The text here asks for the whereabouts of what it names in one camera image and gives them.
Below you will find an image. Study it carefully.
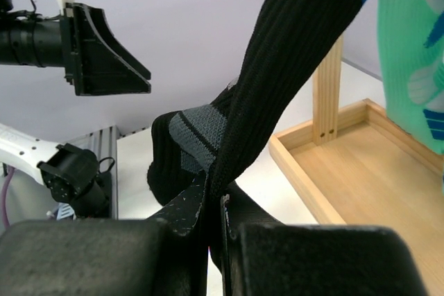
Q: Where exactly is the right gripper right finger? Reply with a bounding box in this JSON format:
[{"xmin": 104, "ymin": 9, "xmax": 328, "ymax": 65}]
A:
[{"xmin": 220, "ymin": 184, "xmax": 427, "ymax": 295}]

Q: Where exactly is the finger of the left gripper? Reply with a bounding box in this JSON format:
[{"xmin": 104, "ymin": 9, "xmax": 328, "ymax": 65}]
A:
[{"xmin": 74, "ymin": 3, "xmax": 151, "ymax": 96}]

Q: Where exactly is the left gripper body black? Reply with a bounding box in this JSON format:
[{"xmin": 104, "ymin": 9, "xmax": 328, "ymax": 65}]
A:
[{"xmin": 59, "ymin": 3, "xmax": 82, "ymax": 95}]

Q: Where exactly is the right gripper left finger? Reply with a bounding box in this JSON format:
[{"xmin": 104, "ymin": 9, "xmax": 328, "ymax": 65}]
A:
[{"xmin": 0, "ymin": 175, "xmax": 209, "ymax": 296}]

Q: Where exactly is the black sock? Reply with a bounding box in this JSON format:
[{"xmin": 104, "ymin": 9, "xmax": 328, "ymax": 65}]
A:
[{"xmin": 147, "ymin": 0, "xmax": 366, "ymax": 205}]

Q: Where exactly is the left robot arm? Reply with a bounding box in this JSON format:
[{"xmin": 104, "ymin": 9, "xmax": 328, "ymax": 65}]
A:
[{"xmin": 1, "ymin": 0, "xmax": 149, "ymax": 221}]

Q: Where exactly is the wooden clothes rack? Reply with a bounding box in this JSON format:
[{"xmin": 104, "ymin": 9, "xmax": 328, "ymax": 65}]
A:
[{"xmin": 268, "ymin": 35, "xmax": 444, "ymax": 226}]

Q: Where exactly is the mint green sock left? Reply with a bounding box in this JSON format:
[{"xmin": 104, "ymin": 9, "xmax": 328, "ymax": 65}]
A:
[{"xmin": 377, "ymin": 0, "xmax": 443, "ymax": 155}]

